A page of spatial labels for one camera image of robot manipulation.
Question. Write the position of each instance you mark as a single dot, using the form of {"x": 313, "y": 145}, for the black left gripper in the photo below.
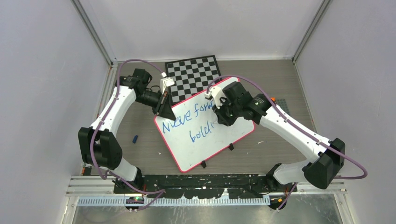
{"x": 163, "y": 108}

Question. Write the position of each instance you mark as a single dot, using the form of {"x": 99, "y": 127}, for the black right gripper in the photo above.
{"x": 222, "y": 118}

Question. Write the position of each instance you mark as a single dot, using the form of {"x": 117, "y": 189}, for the pink framed whiteboard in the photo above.
{"x": 195, "y": 136}

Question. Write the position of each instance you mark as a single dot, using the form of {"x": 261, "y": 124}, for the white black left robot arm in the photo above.
{"x": 98, "y": 144}

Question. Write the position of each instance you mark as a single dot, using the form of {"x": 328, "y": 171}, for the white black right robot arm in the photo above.
{"x": 322, "y": 156}

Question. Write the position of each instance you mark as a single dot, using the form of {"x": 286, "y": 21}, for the grey studded building baseplate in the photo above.
{"x": 283, "y": 105}

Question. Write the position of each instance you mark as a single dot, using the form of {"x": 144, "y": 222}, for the black white chessboard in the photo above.
{"x": 191, "y": 76}

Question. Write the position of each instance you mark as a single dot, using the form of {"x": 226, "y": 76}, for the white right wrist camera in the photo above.
{"x": 216, "y": 94}

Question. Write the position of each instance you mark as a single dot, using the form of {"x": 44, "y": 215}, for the black mounting base plate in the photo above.
{"x": 205, "y": 186}

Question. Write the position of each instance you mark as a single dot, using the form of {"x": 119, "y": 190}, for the slotted aluminium rail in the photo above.
{"x": 141, "y": 201}

